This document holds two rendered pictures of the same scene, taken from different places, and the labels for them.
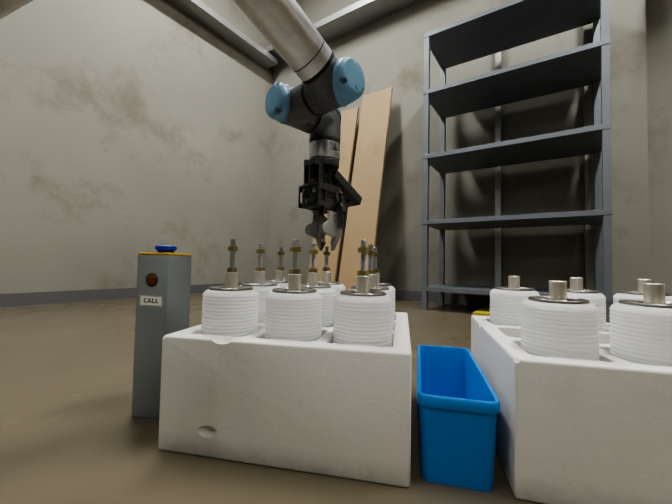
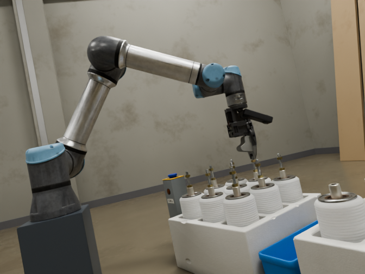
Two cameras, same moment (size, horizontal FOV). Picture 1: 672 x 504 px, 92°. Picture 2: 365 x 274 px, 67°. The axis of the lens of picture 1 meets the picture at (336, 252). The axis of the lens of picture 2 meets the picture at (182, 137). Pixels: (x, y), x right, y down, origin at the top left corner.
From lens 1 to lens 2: 0.56 m
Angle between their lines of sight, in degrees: 43
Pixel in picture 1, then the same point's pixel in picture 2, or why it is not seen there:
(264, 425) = (203, 261)
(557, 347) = (325, 230)
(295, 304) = (206, 204)
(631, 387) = (353, 260)
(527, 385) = (301, 253)
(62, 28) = (146, 38)
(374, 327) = (237, 216)
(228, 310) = (187, 207)
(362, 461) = not seen: outside the picture
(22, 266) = (162, 169)
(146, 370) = not seen: hidden behind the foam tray
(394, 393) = (243, 251)
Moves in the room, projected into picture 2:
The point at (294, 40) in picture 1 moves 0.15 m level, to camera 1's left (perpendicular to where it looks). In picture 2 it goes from (177, 75) to (149, 89)
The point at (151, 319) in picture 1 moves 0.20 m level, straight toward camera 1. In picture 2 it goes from (172, 209) to (156, 224)
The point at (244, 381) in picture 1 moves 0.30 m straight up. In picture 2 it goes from (193, 240) to (175, 151)
